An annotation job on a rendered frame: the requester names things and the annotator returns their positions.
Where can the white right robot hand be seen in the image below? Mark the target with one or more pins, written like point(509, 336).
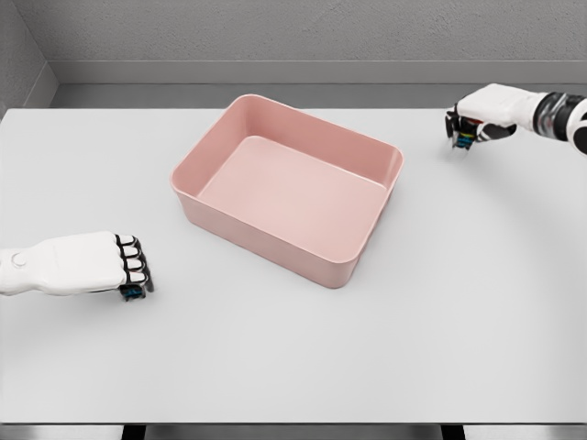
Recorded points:
point(490, 103)

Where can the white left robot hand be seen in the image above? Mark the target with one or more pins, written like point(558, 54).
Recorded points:
point(82, 263)

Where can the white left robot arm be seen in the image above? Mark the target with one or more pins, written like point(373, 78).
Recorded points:
point(18, 272)

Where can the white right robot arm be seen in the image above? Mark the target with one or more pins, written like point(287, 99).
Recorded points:
point(555, 114)

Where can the pink rectangular plastic basket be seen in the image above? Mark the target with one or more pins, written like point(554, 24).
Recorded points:
point(293, 183)

